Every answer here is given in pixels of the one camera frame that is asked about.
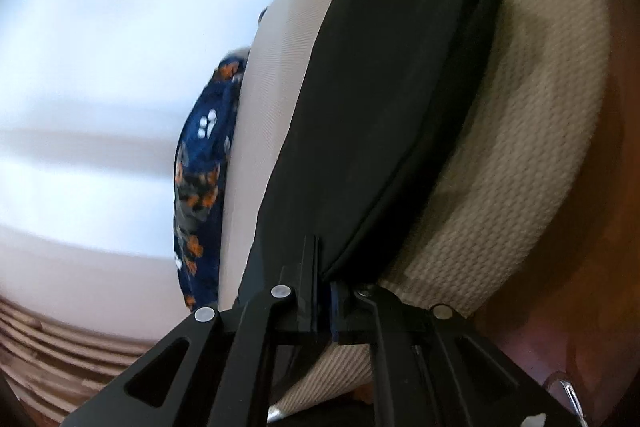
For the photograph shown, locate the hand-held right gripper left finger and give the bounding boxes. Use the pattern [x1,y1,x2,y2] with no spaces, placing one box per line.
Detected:
[62,234,328,427]

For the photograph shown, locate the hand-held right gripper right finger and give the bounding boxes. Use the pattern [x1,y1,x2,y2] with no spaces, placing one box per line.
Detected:
[327,282,581,427]

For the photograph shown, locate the black pants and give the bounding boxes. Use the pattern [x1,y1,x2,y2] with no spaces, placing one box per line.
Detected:
[237,0,511,308]

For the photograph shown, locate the navy paw print blanket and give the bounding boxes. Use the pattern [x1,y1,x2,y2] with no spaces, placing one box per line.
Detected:
[172,52,248,313]

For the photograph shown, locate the metal clip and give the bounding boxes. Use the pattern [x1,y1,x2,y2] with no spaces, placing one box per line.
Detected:
[545,372,583,418]

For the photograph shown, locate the wooden slatted frame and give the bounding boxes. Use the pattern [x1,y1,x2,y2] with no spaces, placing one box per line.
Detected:
[0,292,161,427]

